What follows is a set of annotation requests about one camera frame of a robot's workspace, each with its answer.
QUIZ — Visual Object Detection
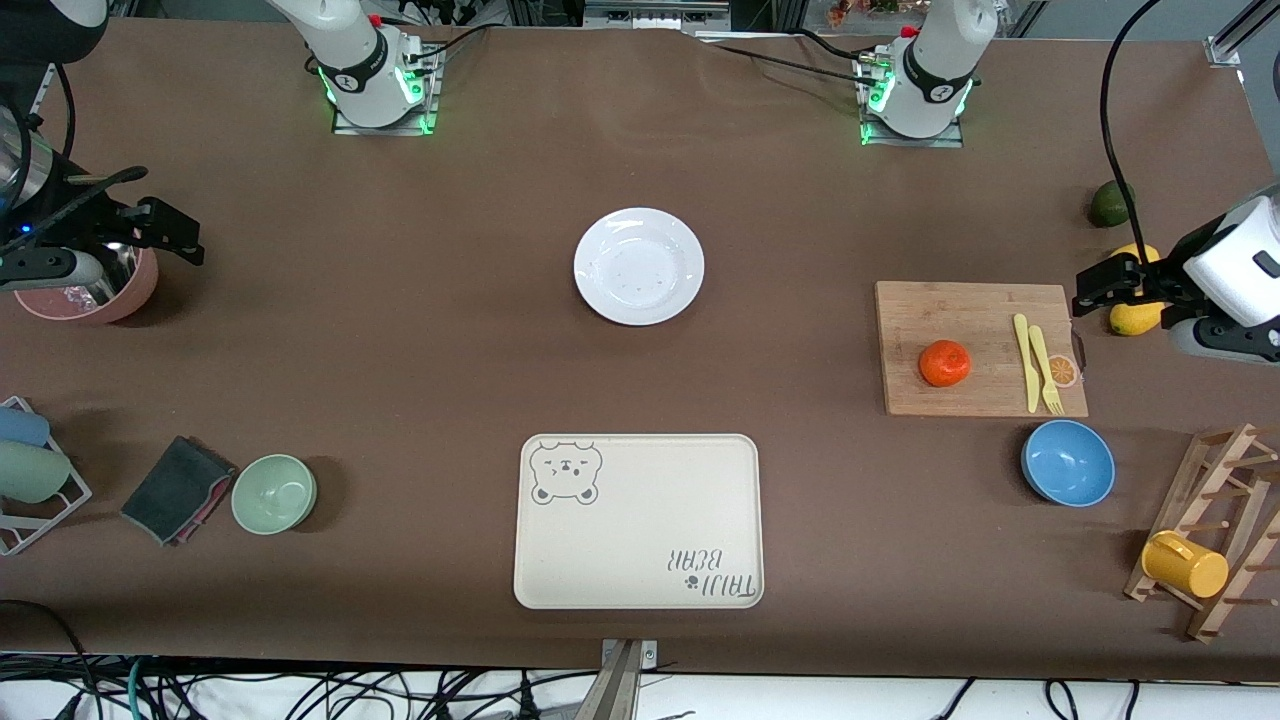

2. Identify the orange mandarin fruit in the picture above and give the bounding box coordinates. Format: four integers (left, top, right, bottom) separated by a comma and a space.
919, 340, 973, 388

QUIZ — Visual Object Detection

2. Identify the white round plate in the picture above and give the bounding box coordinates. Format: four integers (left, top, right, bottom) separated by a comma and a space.
573, 207, 706, 327

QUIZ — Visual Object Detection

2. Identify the metal scoop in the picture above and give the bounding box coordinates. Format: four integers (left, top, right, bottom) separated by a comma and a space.
60, 242, 143, 307

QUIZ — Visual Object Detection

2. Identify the pink pot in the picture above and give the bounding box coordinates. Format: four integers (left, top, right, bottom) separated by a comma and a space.
12, 240, 159, 325

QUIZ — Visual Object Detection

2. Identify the dark green lime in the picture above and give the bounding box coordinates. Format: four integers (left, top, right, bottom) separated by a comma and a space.
1089, 180, 1137, 228

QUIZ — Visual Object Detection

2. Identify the yellow plastic fork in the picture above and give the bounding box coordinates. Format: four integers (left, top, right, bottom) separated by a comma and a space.
1029, 325, 1065, 416

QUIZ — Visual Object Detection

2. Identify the yellow plastic knife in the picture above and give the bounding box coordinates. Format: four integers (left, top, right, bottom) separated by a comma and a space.
1013, 314, 1042, 414

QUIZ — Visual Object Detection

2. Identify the wooden cutting board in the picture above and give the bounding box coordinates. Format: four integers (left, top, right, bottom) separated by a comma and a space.
875, 281, 1090, 418

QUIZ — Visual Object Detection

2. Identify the wooden mug rack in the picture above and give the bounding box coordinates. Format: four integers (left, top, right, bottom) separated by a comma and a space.
1124, 423, 1280, 643

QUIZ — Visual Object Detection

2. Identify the blue bowl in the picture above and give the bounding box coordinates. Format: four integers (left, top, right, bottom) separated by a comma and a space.
1020, 419, 1117, 508

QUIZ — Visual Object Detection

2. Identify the light blue cup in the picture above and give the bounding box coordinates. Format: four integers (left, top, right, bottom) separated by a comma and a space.
0, 406, 51, 448

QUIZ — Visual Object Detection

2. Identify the pale green cup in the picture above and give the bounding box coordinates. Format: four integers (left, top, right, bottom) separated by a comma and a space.
0, 441, 73, 504

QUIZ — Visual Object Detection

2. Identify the dark grey folded cloth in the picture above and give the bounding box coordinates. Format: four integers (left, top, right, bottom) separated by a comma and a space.
120, 435, 238, 547

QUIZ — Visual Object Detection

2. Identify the pink folded cloth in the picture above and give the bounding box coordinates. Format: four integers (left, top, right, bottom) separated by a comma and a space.
172, 468, 238, 547

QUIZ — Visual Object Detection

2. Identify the mint green bowl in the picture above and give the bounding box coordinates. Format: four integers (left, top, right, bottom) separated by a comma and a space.
231, 454, 319, 536

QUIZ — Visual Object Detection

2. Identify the yellow mug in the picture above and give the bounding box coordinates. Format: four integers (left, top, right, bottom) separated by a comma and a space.
1141, 530, 1230, 600

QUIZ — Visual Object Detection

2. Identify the cream tray with bear print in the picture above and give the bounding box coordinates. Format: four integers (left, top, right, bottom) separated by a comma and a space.
513, 433, 765, 610

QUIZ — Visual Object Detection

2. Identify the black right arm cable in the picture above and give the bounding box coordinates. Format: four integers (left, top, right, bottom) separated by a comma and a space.
0, 62, 79, 251

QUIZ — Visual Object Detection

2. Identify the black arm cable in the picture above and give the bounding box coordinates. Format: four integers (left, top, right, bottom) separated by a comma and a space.
1098, 0, 1166, 261
0, 62, 79, 251

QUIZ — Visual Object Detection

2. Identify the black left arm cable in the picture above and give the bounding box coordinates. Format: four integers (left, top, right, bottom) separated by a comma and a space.
1098, 0, 1166, 261

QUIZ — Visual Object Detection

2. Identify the aluminium frame post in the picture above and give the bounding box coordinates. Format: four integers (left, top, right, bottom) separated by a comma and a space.
1205, 0, 1280, 68

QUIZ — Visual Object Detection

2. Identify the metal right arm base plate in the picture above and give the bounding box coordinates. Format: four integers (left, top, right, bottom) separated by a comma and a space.
330, 45, 443, 137

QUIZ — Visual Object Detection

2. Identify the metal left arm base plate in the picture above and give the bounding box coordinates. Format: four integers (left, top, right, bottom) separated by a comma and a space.
858, 50, 966, 149

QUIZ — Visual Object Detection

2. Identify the white wire rack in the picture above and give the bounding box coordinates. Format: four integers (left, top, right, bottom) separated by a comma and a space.
0, 396, 93, 557

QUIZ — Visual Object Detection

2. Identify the black right base cable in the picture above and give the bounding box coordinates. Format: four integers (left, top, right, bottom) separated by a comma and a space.
403, 20, 493, 63

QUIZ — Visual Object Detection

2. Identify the black base cable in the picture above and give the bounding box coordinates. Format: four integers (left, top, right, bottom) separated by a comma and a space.
690, 28, 873, 89
403, 20, 493, 63

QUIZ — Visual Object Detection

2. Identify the black left base cable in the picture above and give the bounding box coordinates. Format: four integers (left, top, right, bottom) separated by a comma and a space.
690, 28, 873, 89

